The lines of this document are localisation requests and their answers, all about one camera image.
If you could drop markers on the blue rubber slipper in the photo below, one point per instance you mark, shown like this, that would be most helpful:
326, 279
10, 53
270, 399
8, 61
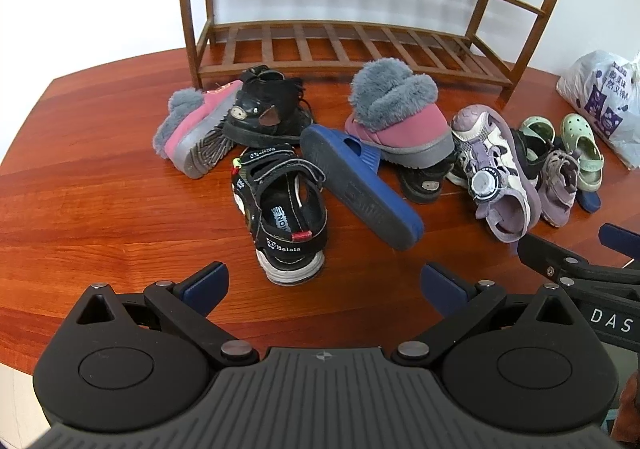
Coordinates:
360, 189
590, 201

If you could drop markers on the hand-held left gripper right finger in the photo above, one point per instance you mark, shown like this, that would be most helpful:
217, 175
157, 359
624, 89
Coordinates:
442, 286

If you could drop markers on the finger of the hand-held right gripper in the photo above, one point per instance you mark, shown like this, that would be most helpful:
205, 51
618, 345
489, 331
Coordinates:
550, 256
622, 238

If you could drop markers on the purple and white sandal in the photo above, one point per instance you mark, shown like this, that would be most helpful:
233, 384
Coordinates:
500, 169
557, 184

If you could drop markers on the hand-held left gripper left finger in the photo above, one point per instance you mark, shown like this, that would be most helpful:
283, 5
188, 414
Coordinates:
207, 286

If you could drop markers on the white printed plastic bag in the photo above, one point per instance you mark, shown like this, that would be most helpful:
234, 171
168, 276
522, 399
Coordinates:
605, 94

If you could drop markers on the pale green clog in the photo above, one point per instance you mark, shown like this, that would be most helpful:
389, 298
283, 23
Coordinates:
537, 126
582, 149

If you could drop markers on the pink boot with grey fur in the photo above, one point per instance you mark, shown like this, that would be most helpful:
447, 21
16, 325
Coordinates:
180, 139
410, 129

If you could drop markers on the black leather ankle boot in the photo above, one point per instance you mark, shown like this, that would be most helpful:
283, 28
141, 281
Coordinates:
270, 114
425, 179

